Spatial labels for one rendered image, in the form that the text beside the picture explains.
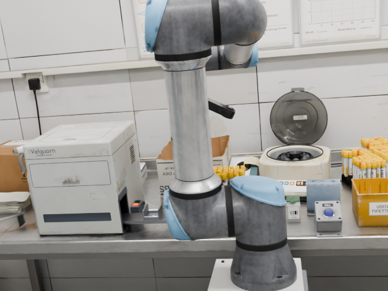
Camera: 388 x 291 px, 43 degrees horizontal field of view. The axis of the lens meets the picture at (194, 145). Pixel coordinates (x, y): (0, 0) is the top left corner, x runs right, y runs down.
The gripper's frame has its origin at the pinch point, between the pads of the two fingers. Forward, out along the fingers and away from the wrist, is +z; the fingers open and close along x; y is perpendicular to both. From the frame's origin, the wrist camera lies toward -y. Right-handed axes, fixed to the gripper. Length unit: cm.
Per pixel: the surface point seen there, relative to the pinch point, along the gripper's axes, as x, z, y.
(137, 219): 10.4, 17.5, 22.2
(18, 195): -15, 18, 75
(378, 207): 11, 16, -48
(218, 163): -16.3, 9.1, -0.9
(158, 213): 11.4, 15.4, 15.0
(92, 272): -51, 71, 68
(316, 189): 1.2, 13.3, -32.3
